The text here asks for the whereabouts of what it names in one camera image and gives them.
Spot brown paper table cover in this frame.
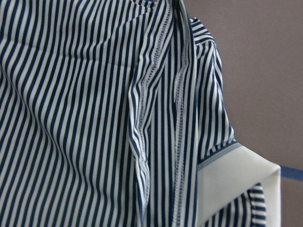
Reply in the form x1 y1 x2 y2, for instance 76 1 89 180
182 0 303 227

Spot navy white striped polo shirt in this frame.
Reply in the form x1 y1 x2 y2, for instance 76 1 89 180
0 0 281 227

